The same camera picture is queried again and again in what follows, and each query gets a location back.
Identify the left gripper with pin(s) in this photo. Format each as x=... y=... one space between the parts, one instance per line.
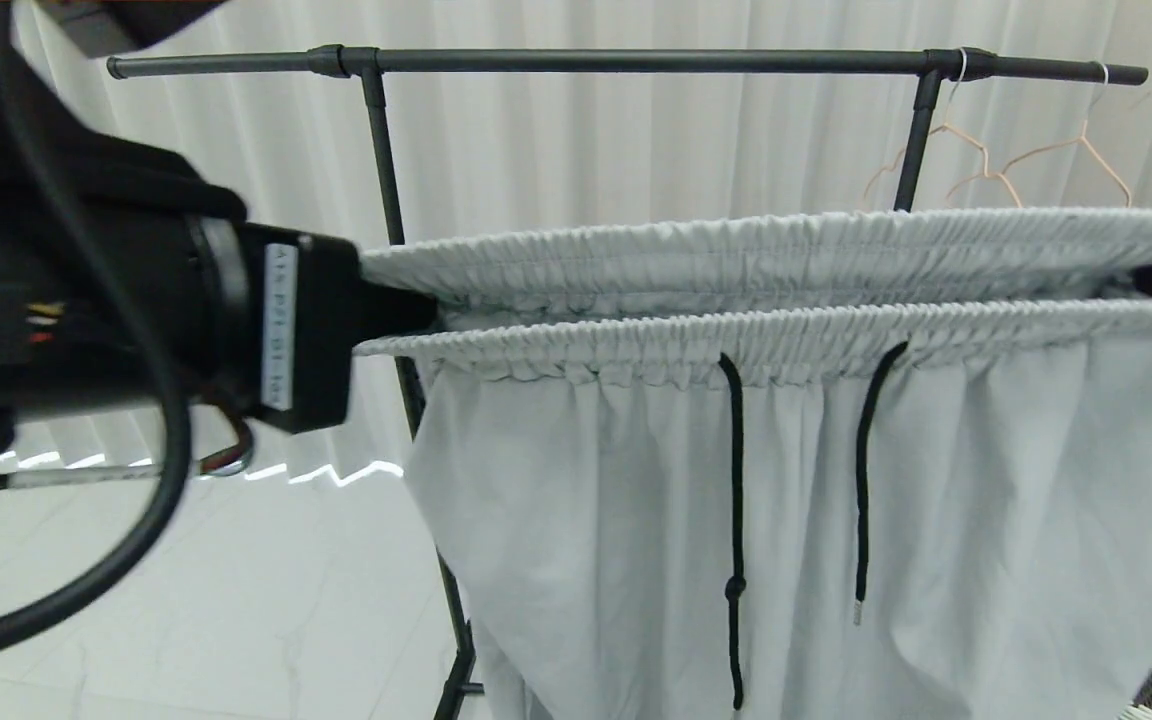
x=321 y=330

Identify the pale grey shorts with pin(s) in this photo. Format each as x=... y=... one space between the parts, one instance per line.
x=936 y=500

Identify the pink clothes hanger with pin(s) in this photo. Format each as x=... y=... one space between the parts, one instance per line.
x=983 y=160
x=1106 y=167

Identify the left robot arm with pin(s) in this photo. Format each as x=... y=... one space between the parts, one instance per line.
x=86 y=260

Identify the black clothes rack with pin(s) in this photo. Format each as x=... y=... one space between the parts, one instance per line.
x=636 y=62

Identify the white curtain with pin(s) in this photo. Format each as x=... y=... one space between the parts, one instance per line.
x=636 y=150

